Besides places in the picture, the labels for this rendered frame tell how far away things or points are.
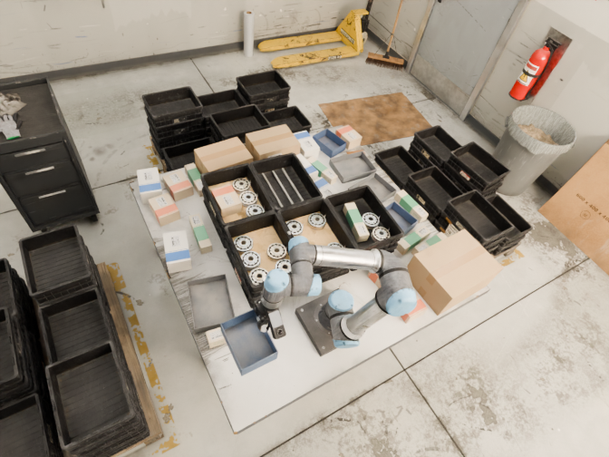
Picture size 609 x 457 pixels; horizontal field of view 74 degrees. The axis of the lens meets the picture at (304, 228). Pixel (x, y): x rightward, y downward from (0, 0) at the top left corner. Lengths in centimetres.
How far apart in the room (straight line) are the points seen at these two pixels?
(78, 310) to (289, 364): 127
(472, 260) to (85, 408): 207
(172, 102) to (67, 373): 223
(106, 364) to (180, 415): 60
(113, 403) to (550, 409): 267
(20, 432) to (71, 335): 49
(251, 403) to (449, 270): 119
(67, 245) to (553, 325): 343
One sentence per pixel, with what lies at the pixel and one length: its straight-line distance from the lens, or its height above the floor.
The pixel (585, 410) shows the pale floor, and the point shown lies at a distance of 350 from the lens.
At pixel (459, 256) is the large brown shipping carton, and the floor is 90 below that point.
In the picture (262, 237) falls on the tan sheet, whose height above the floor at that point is 83.
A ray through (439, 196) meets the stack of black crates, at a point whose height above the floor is 38.
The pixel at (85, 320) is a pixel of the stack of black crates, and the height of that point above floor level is 38.
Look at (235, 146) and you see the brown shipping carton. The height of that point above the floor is 86.
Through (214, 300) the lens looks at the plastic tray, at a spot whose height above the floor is 70.
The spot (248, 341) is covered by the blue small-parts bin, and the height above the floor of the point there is 107.
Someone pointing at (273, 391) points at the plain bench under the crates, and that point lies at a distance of 199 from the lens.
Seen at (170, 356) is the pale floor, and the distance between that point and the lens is 282.
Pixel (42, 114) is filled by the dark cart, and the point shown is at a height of 86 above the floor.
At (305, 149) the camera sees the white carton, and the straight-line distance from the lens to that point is 280.
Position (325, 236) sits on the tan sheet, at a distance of 226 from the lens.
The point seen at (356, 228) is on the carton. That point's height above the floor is 89.
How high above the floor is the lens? 261
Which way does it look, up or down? 51 degrees down
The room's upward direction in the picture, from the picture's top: 12 degrees clockwise
